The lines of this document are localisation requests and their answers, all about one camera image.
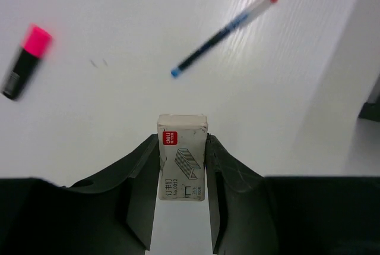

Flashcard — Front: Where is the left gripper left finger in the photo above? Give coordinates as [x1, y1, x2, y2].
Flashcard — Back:
[1, 135, 159, 254]

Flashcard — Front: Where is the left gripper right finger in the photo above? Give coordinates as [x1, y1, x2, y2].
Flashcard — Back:
[205, 135, 379, 254]

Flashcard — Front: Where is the blue refill pen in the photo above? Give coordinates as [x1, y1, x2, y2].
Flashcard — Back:
[170, 0, 271, 78]

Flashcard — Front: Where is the white staple box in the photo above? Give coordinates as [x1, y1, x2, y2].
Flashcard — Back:
[157, 114, 208, 202]

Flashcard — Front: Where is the pink black highlighter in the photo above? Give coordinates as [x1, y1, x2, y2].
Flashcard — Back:
[1, 24, 53, 100]

